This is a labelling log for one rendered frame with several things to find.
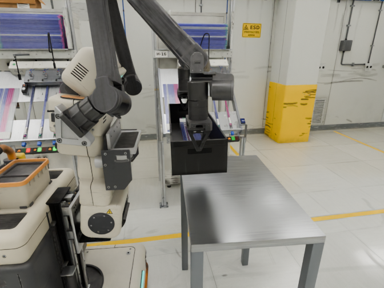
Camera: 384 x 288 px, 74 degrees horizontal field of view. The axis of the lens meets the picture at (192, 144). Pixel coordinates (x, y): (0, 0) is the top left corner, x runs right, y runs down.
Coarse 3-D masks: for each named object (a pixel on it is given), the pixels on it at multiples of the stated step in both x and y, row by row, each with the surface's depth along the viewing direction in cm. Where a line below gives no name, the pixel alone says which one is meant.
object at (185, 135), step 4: (180, 120) 123; (184, 120) 123; (180, 124) 120; (184, 124) 116; (184, 128) 110; (184, 132) 105; (184, 136) 100; (188, 136) 100; (196, 136) 100; (200, 136) 100; (184, 140) 95; (188, 140) 95
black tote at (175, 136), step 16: (176, 112) 129; (208, 112) 109; (176, 128) 122; (176, 144) 75; (192, 144) 75; (208, 144) 76; (224, 144) 76; (176, 160) 77; (192, 160) 77; (208, 160) 78; (224, 160) 78
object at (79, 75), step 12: (84, 48) 82; (72, 60) 82; (84, 60) 81; (72, 72) 82; (84, 72) 83; (96, 72) 83; (120, 72) 88; (72, 84) 84; (84, 84) 84; (84, 96) 86
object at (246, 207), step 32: (256, 160) 142; (192, 192) 110; (224, 192) 110; (256, 192) 110; (288, 192) 110; (192, 224) 90; (224, 224) 90; (256, 224) 90; (288, 224) 90; (192, 256) 82; (320, 256) 87
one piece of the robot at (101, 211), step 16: (64, 96) 82; (80, 96) 88; (96, 128) 86; (64, 144) 93; (96, 144) 94; (80, 160) 97; (80, 176) 99; (96, 176) 99; (80, 192) 97; (96, 192) 97; (112, 192) 104; (128, 192) 122; (96, 208) 99; (112, 208) 100; (96, 224) 102; (112, 224) 102
